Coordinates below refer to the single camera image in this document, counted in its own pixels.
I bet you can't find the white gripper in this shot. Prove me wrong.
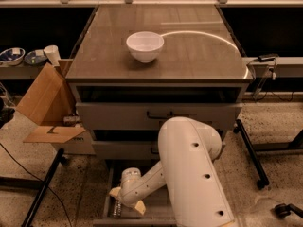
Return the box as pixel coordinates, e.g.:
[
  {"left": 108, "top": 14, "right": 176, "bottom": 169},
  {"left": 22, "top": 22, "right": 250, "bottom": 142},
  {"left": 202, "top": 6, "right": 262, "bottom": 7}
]
[{"left": 109, "top": 167, "right": 146, "bottom": 215}]

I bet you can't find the black power adapter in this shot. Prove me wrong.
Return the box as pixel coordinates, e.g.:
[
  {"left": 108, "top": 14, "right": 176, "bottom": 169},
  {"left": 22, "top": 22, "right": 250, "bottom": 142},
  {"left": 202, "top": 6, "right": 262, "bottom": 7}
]
[{"left": 258, "top": 53, "right": 278, "bottom": 62}]

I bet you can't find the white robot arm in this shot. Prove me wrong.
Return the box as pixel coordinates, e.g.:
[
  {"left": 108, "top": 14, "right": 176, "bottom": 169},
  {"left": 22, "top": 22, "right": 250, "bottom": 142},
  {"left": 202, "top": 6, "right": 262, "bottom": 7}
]
[{"left": 110, "top": 117, "right": 235, "bottom": 227}]

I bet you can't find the clear plastic water bottle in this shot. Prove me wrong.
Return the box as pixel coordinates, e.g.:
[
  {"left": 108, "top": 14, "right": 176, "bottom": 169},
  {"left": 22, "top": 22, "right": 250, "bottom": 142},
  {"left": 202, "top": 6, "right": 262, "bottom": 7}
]
[{"left": 113, "top": 200, "right": 122, "bottom": 218}]

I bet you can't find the grey drawer cabinet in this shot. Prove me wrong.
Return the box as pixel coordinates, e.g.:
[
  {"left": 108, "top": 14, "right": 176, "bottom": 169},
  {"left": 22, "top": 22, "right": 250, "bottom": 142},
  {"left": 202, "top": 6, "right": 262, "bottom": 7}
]
[{"left": 64, "top": 4, "right": 254, "bottom": 172}]

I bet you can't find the black stand leg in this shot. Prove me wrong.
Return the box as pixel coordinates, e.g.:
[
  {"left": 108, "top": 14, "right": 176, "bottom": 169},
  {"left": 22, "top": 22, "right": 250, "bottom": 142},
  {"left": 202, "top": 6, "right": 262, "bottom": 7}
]
[
  {"left": 234, "top": 119, "right": 269, "bottom": 189},
  {"left": 21, "top": 148, "right": 64, "bottom": 227}
]

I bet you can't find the white paper cup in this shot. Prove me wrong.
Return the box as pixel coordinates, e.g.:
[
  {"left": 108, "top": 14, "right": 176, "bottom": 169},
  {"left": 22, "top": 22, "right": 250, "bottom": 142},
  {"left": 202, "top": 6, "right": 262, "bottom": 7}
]
[{"left": 44, "top": 45, "right": 61, "bottom": 65}]

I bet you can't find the black floor cable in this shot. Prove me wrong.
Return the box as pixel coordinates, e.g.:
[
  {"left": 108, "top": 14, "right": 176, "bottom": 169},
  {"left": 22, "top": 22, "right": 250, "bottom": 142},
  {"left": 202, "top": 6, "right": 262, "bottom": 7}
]
[{"left": 0, "top": 142, "right": 74, "bottom": 227}]

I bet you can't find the grey top drawer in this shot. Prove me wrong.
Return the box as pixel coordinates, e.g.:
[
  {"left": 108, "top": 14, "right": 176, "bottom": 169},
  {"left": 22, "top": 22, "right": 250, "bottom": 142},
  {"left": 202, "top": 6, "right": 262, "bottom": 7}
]
[{"left": 77, "top": 86, "right": 242, "bottom": 131}]

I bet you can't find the blue patterned bowl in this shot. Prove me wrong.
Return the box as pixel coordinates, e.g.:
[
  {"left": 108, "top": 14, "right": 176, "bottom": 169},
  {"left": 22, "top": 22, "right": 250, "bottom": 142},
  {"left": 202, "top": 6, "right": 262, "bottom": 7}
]
[{"left": 0, "top": 47, "right": 26, "bottom": 66}]

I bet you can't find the black right stand leg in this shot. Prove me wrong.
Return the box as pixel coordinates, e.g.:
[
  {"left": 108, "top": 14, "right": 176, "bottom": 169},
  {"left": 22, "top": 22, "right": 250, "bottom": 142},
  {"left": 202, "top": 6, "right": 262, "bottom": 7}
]
[{"left": 234, "top": 119, "right": 269, "bottom": 189}]

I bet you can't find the white ceramic bowl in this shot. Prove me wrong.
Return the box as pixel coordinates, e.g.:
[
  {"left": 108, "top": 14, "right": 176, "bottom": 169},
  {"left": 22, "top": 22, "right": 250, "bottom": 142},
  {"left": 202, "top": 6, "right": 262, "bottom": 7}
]
[{"left": 126, "top": 31, "right": 165, "bottom": 63}]

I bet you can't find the black caster wheel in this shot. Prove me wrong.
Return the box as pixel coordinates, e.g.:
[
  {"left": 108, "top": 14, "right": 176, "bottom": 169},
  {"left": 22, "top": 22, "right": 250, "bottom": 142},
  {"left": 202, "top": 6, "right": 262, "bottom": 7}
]
[{"left": 274, "top": 203, "right": 303, "bottom": 218}]

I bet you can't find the black left stand leg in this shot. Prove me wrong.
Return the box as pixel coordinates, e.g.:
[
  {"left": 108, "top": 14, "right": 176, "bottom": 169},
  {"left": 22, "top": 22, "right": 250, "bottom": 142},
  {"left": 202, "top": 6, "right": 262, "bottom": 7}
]
[{"left": 21, "top": 148, "right": 64, "bottom": 227}]

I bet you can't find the grey open bottom drawer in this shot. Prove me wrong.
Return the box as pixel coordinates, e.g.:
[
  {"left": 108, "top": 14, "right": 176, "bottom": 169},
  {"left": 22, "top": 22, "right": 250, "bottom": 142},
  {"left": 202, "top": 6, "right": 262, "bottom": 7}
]
[{"left": 93, "top": 159, "right": 226, "bottom": 227}]

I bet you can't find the brown cardboard box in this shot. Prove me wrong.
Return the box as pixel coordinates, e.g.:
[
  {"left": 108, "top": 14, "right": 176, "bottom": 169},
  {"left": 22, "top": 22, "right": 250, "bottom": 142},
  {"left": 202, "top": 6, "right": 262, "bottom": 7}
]
[{"left": 16, "top": 63, "right": 95, "bottom": 155}]

